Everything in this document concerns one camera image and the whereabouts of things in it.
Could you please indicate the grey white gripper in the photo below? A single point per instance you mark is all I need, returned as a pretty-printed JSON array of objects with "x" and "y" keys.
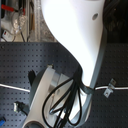
[{"x": 56, "y": 99}]

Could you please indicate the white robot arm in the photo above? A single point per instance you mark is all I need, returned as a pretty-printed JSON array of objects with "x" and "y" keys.
[{"x": 78, "y": 26}]

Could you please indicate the black perforated board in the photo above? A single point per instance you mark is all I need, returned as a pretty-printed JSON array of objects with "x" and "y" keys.
[{"x": 17, "y": 59}]

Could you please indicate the blue object at corner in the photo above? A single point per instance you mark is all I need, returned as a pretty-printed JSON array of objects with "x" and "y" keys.
[{"x": 2, "y": 120}]

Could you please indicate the red white clutter items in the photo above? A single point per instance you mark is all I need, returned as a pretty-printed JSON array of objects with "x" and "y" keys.
[{"x": 15, "y": 20}]

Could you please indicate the metal cable clip left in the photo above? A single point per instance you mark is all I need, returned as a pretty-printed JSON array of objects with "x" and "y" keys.
[{"x": 21, "y": 107}]

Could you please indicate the metal cable clip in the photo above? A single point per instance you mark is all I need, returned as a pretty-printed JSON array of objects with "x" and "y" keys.
[
  {"x": 110, "y": 88},
  {"x": 21, "y": 107}
]

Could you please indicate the metal cable clip right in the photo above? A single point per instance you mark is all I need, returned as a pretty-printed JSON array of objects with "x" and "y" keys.
[{"x": 110, "y": 88}]

